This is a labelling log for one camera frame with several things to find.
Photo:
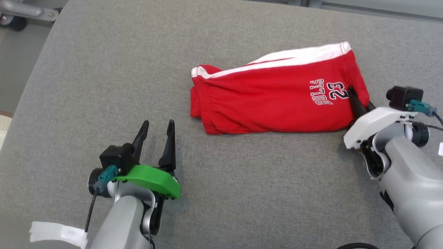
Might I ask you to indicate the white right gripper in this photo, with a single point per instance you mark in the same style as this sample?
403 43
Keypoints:
373 124

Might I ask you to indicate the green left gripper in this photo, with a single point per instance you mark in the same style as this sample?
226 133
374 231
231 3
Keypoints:
155 180

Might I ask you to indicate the red Bulls 23 shorts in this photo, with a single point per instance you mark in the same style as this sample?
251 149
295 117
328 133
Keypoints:
270 100

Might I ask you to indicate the small white paper tag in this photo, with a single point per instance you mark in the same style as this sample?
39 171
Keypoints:
440 148

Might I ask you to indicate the white tape strip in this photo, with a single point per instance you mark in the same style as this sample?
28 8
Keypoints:
55 231

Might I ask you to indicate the beige round floor object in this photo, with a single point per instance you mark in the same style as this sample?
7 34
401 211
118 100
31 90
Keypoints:
5 128

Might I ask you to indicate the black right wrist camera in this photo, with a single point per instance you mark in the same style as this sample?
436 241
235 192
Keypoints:
403 97

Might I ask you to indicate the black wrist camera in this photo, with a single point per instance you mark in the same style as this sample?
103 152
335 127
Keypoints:
116 157
403 97

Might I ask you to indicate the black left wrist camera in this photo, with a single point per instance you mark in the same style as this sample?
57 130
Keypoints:
116 157

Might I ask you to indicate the grey partition bottom rail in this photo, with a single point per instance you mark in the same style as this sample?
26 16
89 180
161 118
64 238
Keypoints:
380 8

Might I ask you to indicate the grey metal bracket left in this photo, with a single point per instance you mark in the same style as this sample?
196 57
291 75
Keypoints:
24 10

